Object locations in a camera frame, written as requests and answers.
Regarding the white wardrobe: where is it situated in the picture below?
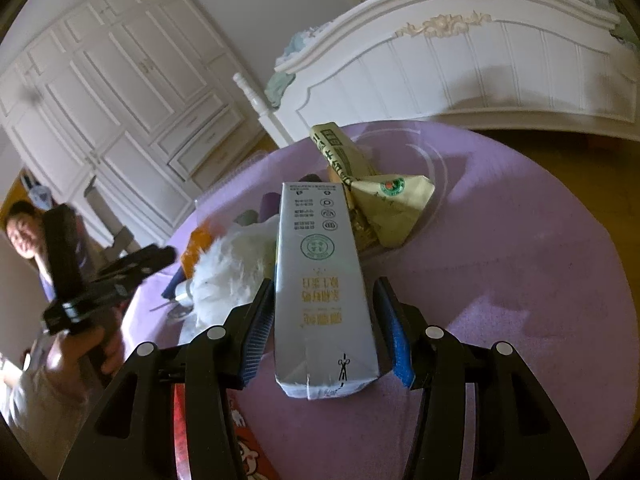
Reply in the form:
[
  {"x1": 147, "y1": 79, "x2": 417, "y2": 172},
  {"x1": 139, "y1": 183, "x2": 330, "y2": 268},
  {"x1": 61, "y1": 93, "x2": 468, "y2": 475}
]
[{"x1": 0, "y1": 0, "x2": 261, "y2": 251}]

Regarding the person's head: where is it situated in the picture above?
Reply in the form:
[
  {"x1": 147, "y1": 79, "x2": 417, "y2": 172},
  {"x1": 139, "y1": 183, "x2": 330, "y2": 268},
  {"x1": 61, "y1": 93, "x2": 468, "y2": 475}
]
[{"x1": 5, "y1": 200, "x2": 48, "y2": 261}]

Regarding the orange snack packet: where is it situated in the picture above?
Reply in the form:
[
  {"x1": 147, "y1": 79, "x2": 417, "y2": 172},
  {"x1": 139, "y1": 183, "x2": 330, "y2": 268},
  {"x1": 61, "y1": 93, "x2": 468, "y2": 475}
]
[{"x1": 180, "y1": 225, "x2": 221, "y2": 278}]

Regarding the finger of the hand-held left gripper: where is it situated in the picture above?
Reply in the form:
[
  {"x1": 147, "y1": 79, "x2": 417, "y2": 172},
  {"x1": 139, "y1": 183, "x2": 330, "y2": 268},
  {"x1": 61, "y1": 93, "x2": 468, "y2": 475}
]
[
  {"x1": 99, "y1": 245, "x2": 177, "y2": 283},
  {"x1": 85, "y1": 275, "x2": 151, "y2": 311}
]

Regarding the clear plastic piece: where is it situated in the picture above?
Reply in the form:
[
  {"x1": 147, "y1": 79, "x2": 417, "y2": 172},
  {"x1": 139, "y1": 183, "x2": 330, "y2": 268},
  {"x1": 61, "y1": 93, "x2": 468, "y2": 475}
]
[{"x1": 167, "y1": 280, "x2": 201, "y2": 321}]

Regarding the blue white wall hanging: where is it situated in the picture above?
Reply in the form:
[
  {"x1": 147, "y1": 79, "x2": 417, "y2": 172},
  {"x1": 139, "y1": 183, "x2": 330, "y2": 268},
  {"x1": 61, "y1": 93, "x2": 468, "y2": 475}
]
[{"x1": 25, "y1": 172, "x2": 53, "y2": 211}]

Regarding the person's left hand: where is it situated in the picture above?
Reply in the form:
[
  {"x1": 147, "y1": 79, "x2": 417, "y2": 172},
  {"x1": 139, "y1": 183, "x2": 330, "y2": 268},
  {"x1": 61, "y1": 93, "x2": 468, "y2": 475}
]
[{"x1": 47, "y1": 305, "x2": 126, "y2": 386}]

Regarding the white milk carton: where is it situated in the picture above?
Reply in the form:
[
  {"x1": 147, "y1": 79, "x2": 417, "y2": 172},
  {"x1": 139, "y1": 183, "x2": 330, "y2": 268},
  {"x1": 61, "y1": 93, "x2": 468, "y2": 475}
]
[{"x1": 272, "y1": 182, "x2": 382, "y2": 401}]

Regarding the grey metal stand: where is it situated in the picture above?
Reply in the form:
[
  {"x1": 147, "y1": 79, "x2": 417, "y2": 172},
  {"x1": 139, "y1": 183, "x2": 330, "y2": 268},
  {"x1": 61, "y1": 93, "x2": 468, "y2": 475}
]
[{"x1": 82, "y1": 175, "x2": 138, "y2": 256}]

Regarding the crumpled beige paper bag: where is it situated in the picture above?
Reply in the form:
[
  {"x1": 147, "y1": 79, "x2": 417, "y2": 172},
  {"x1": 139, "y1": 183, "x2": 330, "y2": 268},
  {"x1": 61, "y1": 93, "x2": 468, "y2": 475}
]
[{"x1": 309, "y1": 122, "x2": 435, "y2": 248}]

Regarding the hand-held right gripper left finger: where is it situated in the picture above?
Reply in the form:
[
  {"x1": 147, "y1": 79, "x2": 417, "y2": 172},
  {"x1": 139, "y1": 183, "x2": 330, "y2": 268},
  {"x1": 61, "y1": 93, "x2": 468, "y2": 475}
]
[{"x1": 57, "y1": 276, "x2": 276, "y2": 480}]

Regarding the white bed footboard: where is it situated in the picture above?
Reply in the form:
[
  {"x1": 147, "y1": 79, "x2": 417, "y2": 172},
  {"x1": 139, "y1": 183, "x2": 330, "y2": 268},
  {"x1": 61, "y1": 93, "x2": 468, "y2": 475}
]
[{"x1": 232, "y1": 0, "x2": 640, "y2": 148}]

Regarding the light green cloth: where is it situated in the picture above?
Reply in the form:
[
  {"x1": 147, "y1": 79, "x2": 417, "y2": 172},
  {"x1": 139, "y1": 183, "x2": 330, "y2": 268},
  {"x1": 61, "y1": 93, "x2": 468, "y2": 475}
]
[{"x1": 264, "y1": 71, "x2": 296, "y2": 108}]

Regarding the red printed bag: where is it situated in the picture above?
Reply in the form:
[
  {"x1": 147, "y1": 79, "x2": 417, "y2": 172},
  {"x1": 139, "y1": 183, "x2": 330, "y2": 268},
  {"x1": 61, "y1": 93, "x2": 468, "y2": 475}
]
[{"x1": 172, "y1": 385, "x2": 281, "y2": 480}]

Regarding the light blue cloth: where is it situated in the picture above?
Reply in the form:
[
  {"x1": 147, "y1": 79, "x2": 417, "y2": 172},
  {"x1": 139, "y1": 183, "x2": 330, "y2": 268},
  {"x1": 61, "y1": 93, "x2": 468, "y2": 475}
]
[{"x1": 285, "y1": 30, "x2": 321, "y2": 58}]

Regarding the white fluffy wad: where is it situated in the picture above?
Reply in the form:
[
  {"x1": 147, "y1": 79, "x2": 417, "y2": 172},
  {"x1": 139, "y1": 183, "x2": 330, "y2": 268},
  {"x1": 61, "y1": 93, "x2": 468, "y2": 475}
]
[{"x1": 180, "y1": 217, "x2": 278, "y2": 341}]

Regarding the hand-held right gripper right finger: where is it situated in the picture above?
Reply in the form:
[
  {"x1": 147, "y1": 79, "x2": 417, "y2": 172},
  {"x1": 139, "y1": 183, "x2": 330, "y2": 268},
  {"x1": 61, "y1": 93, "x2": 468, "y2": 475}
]
[{"x1": 372, "y1": 276, "x2": 591, "y2": 480}]

